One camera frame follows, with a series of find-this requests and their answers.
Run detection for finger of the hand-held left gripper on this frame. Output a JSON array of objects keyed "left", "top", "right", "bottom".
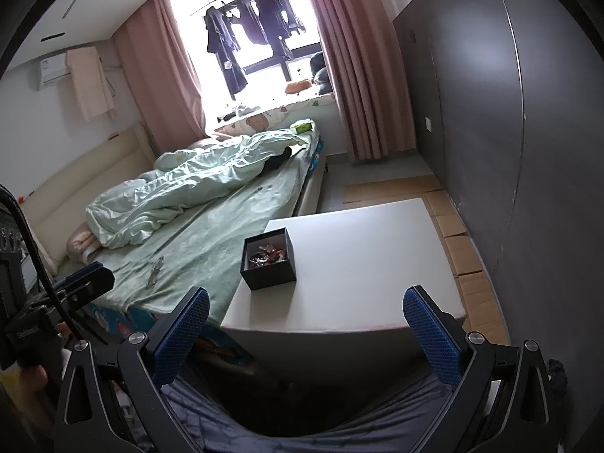
[{"left": 49, "top": 261, "right": 117, "bottom": 311}]

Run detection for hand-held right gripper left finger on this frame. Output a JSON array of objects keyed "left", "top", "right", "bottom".
[{"left": 54, "top": 285, "right": 211, "bottom": 453}]

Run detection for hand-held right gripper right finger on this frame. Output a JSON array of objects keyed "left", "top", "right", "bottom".
[{"left": 402, "top": 285, "right": 553, "bottom": 453}]

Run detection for black jewelry box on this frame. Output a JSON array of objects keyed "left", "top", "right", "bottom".
[{"left": 240, "top": 227, "right": 297, "bottom": 292}]

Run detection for person's left hand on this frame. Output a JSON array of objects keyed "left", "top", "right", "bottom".
[{"left": 18, "top": 363, "right": 51, "bottom": 393}]

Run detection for pink pillow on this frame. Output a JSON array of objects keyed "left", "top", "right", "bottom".
[{"left": 65, "top": 225, "right": 103, "bottom": 263}]

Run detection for flattened cardboard sheets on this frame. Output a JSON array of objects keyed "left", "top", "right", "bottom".
[{"left": 342, "top": 174, "right": 511, "bottom": 346}]

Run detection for cream bed headboard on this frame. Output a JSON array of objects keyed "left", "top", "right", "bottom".
[{"left": 0, "top": 125, "right": 157, "bottom": 285}]

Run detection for green bed sheet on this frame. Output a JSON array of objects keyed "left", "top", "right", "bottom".
[{"left": 55, "top": 132, "right": 327, "bottom": 327}]

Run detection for pale green duvet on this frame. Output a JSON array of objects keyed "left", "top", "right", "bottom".
[{"left": 86, "top": 127, "right": 315, "bottom": 249}]

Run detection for black object on bed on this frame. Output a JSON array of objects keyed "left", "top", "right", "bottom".
[{"left": 262, "top": 146, "right": 294, "bottom": 171}]

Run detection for pink curtain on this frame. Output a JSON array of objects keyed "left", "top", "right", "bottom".
[
  {"left": 295, "top": 0, "right": 419, "bottom": 162},
  {"left": 113, "top": 0, "right": 209, "bottom": 161}
]

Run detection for white air conditioner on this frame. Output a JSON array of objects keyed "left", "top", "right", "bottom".
[{"left": 35, "top": 52, "right": 72, "bottom": 88}]

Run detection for printed window seat cushion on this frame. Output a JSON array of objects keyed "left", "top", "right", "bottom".
[{"left": 214, "top": 97, "right": 336, "bottom": 140}]

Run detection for dark hanging garment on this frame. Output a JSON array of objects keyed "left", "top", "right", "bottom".
[
  {"left": 255, "top": 0, "right": 294, "bottom": 58},
  {"left": 274, "top": 0, "right": 308, "bottom": 39},
  {"left": 205, "top": 6, "right": 249, "bottom": 96},
  {"left": 236, "top": 0, "right": 271, "bottom": 49}
]

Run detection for window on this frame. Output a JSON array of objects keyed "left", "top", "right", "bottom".
[{"left": 167, "top": 0, "right": 332, "bottom": 121}]

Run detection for orange plush toy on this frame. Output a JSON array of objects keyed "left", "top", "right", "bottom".
[{"left": 284, "top": 78, "right": 315, "bottom": 96}]

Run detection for dark blue pillows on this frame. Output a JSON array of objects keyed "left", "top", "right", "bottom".
[{"left": 309, "top": 52, "right": 334, "bottom": 98}]

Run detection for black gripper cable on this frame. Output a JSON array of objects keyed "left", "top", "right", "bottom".
[{"left": 0, "top": 188, "right": 82, "bottom": 343}]

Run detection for white bed frame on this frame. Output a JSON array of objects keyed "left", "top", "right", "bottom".
[{"left": 294, "top": 164, "right": 327, "bottom": 216}]

